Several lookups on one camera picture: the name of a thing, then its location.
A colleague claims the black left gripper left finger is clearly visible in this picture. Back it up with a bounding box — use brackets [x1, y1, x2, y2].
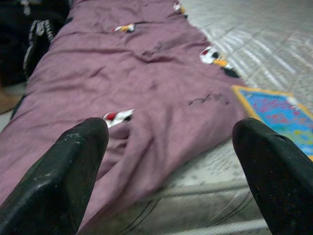
[0, 117, 110, 235]

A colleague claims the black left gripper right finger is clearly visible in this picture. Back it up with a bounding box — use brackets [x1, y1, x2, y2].
[231, 117, 313, 235]

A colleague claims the purple penguin print quilt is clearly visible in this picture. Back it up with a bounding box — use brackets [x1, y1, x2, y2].
[0, 0, 248, 233]

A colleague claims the white quilted mattress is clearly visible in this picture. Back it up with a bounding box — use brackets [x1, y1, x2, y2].
[80, 0, 313, 235]

